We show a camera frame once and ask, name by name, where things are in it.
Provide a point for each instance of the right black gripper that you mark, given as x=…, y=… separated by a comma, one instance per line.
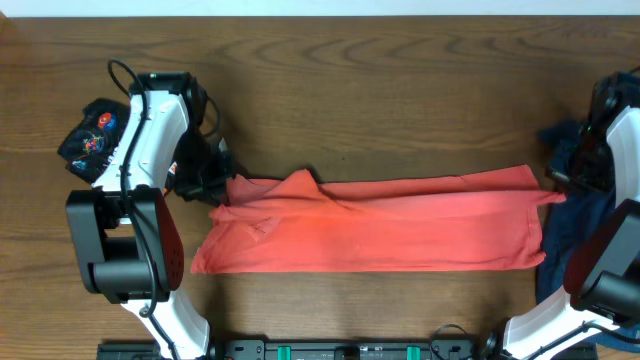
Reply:
x=605, y=183

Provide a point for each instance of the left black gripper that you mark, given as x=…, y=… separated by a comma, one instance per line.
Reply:
x=207, y=193

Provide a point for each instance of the orange printed t-shirt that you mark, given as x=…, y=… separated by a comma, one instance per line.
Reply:
x=485, y=221

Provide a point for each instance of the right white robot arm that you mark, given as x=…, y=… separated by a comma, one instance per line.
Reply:
x=588, y=289

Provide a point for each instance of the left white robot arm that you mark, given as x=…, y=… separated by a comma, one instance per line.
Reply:
x=127, y=245

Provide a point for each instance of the dark blue garment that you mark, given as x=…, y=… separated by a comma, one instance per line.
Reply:
x=570, y=223

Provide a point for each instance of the black folded printed shirt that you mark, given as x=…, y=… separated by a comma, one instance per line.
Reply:
x=89, y=146

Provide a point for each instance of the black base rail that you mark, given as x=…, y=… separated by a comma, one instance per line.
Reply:
x=448, y=343

